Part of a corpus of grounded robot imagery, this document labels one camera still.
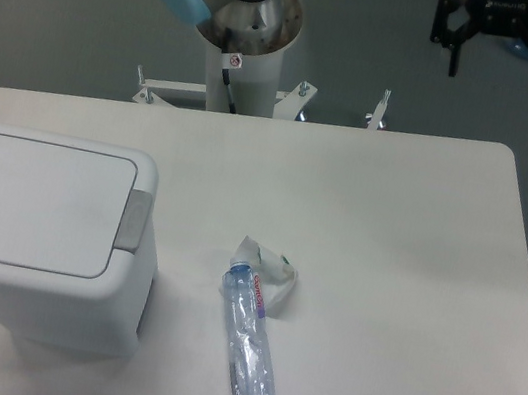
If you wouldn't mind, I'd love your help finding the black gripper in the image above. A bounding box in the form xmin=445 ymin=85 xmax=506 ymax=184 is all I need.
xmin=430 ymin=0 xmax=528 ymax=77

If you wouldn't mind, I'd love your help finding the white push-button trash can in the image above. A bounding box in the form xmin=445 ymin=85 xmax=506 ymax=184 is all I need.
xmin=0 ymin=124 xmax=159 ymax=358

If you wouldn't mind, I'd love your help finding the crumpled white paper wrapper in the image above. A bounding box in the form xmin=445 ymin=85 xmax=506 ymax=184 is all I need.
xmin=231 ymin=236 xmax=299 ymax=320

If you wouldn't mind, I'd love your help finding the clear crushed plastic bottle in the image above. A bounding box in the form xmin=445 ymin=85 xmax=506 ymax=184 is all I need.
xmin=221 ymin=260 xmax=276 ymax=395

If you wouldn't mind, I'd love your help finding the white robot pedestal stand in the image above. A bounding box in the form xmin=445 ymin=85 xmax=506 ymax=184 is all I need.
xmin=130 ymin=10 xmax=401 ymax=146

